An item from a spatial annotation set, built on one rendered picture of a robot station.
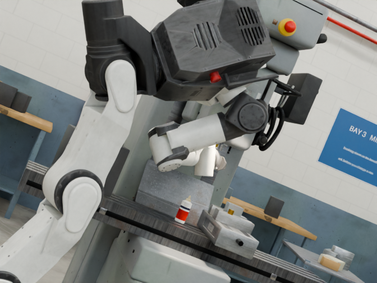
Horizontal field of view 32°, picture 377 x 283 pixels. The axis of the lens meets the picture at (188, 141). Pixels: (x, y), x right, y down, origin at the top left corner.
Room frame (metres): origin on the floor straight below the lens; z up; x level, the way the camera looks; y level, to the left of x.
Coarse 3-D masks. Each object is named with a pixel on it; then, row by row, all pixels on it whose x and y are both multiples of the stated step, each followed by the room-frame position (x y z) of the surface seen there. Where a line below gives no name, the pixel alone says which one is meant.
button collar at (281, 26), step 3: (282, 21) 2.22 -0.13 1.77; (285, 21) 2.22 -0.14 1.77; (294, 21) 2.23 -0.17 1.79; (279, 24) 2.23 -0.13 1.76; (282, 24) 2.22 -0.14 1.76; (279, 27) 2.22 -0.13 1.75; (282, 27) 2.22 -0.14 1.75; (279, 30) 2.23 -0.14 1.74; (282, 30) 2.22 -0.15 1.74; (285, 30) 2.22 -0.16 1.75; (282, 33) 2.23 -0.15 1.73; (285, 33) 2.23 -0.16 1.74; (288, 33) 2.23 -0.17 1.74; (291, 33) 2.23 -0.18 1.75
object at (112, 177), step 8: (72, 128) 2.31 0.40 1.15; (64, 136) 2.37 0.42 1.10; (64, 144) 2.32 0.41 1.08; (120, 152) 2.35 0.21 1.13; (128, 152) 2.36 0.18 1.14; (56, 160) 2.34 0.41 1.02; (120, 160) 2.35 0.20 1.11; (112, 168) 2.35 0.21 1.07; (120, 168) 2.36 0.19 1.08; (112, 176) 2.35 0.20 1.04; (104, 184) 2.35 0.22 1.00; (112, 184) 2.36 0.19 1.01; (104, 192) 2.35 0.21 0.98
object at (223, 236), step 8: (200, 216) 2.61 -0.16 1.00; (208, 216) 2.50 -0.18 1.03; (200, 224) 2.56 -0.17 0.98; (208, 224) 2.47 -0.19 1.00; (216, 224) 2.36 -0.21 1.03; (224, 224) 2.39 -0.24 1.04; (208, 232) 2.41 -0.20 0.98; (216, 232) 2.32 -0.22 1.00; (224, 232) 2.28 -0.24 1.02; (232, 232) 2.29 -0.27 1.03; (240, 232) 2.34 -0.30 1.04; (216, 240) 2.28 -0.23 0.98; (224, 240) 2.29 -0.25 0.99; (232, 240) 2.29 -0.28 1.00; (248, 240) 2.30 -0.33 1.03; (256, 240) 2.31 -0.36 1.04; (224, 248) 2.29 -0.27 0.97; (232, 248) 2.29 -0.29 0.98; (240, 248) 2.30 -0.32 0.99; (248, 248) 2.30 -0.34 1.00; (248, 256) 2.30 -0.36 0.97
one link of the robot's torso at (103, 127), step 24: (120, 72) 1.77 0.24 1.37; (120, 96) 1.78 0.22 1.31; (96, 120) 1.79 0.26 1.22; (120, 120) 1.81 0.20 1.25; (72, 144) 1.85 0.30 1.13; (96, 144) 1.81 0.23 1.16; (120, 144) 1.84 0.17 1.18; (48, 168) 1.88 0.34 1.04; (72, 168) 1.79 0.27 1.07; (96, 168) 1.83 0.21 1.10; (48, 192) 1.82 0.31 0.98
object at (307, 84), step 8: (288, 80) 2.90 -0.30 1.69; (296, 80) 2.80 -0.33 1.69; (304, 80) 2.72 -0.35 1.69; (312, 80) 2.73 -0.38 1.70; (320, 80) 2.73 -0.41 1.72; (296, 88) 2.77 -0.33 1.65; (304, 88) 2.72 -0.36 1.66; (312, 88) 2.73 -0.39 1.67; (304, 96) 2.73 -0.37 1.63; (312, 96) 2.73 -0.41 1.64; (288, 104) 2.78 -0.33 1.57; (296, 104) 2.72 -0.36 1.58; (304, 104) 2.73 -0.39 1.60; (288, 112) 2.74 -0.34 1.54; (296, 112) 2.72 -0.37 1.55; (304, 112) 2.73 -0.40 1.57; (288, 120) 2.80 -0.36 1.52; (296, 120) 2.73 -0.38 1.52; (304, 120) 2.74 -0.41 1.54
